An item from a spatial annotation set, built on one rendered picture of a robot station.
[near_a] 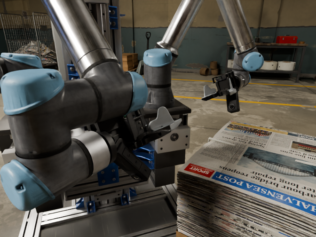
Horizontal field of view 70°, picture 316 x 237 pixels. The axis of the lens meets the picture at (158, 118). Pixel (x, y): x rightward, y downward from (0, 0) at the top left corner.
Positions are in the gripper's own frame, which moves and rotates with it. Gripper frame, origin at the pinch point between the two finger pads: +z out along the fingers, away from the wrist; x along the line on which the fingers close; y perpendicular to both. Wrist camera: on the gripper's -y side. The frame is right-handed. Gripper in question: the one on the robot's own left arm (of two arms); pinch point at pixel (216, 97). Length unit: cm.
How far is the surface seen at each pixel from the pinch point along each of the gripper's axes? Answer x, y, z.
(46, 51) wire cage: -640, 231, -305
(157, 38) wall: -367, 159, -507
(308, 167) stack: 27.6, -17.6, 23.3
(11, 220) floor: -135, -41, 44
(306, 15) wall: -6, 73, -641
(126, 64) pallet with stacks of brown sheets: -407, 105, -387
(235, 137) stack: 10.5, -10.7, 17.1
